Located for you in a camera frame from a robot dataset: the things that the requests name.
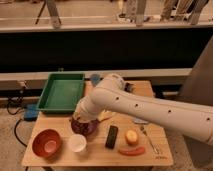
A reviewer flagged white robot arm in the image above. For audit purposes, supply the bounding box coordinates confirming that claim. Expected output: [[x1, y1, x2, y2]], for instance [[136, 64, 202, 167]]
[[75, 74, 213, 146]]

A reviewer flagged red bowl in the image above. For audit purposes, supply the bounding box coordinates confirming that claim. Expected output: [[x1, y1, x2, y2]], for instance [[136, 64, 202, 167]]
[[32, 129, 62, 158]]

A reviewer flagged blue cup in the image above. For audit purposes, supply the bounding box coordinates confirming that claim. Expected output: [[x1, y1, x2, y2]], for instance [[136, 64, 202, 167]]
[[90, 74, 101, 87]]

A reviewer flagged dark toy pile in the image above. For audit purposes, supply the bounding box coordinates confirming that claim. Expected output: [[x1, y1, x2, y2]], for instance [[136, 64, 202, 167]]
[[125, 83, 134, 93]]

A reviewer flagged green plastic tray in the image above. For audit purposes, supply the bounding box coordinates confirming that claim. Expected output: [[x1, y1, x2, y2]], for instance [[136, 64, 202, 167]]
[[37, 73, 84, 114]]

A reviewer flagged black rectangular block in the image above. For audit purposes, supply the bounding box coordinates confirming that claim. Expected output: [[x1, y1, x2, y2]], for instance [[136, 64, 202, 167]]
[[105, 126, 118, 149]]

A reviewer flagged white cup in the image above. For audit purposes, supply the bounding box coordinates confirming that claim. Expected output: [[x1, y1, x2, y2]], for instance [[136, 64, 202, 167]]
[[68, 134, 87, 153]]

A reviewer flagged silver fork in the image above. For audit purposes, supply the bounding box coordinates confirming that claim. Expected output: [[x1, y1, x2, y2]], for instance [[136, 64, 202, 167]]
[[140, 124, 159, 154]]

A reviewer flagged blue box on floor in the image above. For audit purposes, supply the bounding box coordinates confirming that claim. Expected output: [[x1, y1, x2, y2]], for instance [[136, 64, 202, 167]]
[[24, 104, 39, 121]]

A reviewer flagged black floor cable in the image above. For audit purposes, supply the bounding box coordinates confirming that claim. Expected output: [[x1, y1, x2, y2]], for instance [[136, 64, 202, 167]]
[[6, 96, 28, 148]]

